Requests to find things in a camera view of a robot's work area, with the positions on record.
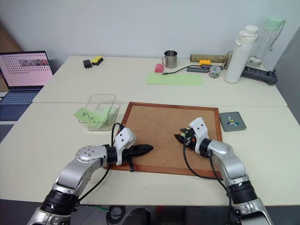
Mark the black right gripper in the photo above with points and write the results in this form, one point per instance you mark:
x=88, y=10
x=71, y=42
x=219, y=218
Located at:
x=190, y=138

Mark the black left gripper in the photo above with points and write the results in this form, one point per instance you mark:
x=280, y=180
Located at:
x=128, y=152

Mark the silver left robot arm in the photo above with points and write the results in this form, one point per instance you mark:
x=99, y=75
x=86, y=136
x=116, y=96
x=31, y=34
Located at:
x=77, y=170

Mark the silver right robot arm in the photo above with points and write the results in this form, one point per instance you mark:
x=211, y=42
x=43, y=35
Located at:
x=230, y=164

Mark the grey square tray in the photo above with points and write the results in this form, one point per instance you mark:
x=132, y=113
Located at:
x=232, y=122

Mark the clear plastic box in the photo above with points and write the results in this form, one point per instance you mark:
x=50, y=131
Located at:
x=105, y=103

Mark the green note with scribble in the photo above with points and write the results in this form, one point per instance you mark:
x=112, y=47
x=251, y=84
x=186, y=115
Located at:
x=90, y=116

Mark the clear jar of pushpins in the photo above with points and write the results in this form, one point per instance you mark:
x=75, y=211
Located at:
x=214, y=72

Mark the wood framed cork board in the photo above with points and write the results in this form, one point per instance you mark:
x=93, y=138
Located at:
x=168, y=133

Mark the plain green sticky notes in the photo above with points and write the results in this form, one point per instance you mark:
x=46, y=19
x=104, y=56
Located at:
x=106, y=117

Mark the long green paper sheet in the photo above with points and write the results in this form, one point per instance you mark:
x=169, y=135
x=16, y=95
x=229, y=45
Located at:
x=174, y=79

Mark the grey usb hub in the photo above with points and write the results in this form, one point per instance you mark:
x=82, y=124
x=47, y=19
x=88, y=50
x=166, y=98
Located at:
x=198, y=69

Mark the pink eraser block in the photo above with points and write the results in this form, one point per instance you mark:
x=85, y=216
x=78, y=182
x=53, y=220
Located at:
x=159, y=68

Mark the steel mug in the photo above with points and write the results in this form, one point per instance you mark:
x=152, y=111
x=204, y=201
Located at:
x=170, y=59

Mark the yellow toy brick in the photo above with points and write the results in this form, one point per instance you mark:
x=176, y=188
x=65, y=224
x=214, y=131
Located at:
x=205, y=62

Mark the white water bottle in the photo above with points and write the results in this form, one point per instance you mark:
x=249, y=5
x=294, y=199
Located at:
x=240, y=56

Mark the black power strip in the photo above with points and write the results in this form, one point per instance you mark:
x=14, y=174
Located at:
x=260, y=75

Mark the yellow black sponge eraser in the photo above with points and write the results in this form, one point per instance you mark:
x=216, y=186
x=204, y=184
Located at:
x=97, y=60

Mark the black eraser block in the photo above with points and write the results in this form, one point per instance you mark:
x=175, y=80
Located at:
x=87, y=63

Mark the clear bottle green lid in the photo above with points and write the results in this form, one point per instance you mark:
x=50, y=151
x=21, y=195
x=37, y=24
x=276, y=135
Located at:
x=267, y=42

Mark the black perforated panel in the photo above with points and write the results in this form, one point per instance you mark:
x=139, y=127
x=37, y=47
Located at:
x=5, y=132

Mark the open blue laptop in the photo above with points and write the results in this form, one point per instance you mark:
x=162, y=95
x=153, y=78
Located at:
x=22, y=77

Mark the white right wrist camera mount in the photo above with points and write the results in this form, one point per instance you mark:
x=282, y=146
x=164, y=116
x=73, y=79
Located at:
x=199, y=129

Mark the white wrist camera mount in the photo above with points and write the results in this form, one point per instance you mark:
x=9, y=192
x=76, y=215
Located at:
x=123, y=138
x=199, y=129

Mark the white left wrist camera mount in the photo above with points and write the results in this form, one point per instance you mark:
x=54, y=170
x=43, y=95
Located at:
x=123, y=138

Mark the upright metal bracket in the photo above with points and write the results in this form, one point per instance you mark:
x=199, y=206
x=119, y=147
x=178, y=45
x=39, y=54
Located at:
x=228, y=59

